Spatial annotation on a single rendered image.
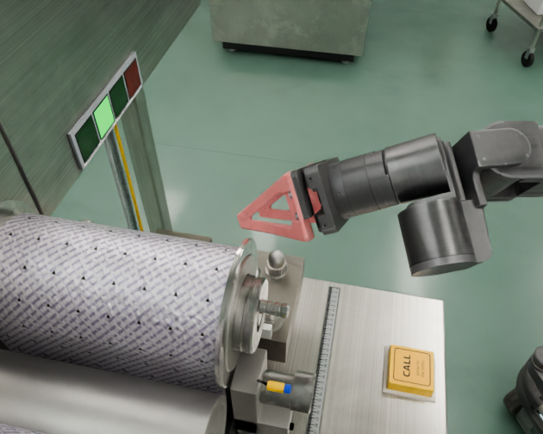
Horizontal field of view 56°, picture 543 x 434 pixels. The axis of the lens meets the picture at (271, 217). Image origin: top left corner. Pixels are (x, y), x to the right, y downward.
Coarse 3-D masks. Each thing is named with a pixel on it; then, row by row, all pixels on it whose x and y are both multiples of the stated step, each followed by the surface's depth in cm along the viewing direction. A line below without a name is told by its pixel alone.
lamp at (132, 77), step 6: (132, 66) 91; (126, 72) 89; (132, 72) 92; (138, 72) 94; (126, 78) 90; (132, 78) 92; (138, 78) 94; (132, 84) 92; (138, 84) 95; (132, 90) 93
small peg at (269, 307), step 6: (264, 300) 48; (264, 306) 48; (270, 306) 48; (276, 306) 48; (282, 306) 48; (288, 306) 48; (264, 312) 48; (270, 312) 48; (276, 312) 47; (282, 312) 47; (288, 312) 48
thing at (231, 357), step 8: (8, 216) 53; (0, 224) 51; (248, 256) 49; (248, 264) 50; (240, 272) 47; (248, 272) 50; (240, 280) 47; (232, 304) 45; (232, 312) 45; (232, 320) 46; (232, 328) 46; (232, 352) 48; (232, 360) 49; (232, 368) 49
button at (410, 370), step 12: (396, 348) 84; (408, 348) 84; (396, 360) 82; (408, 360) 82; (420, 360) 82; (432, 360) 82; (396, 372) 81; (408, 372) 81; (420, 372) 81; (432, 372) 81; (396, 384) 80; (408, 384) 79; (420, 384) 79; (432, 384) 79
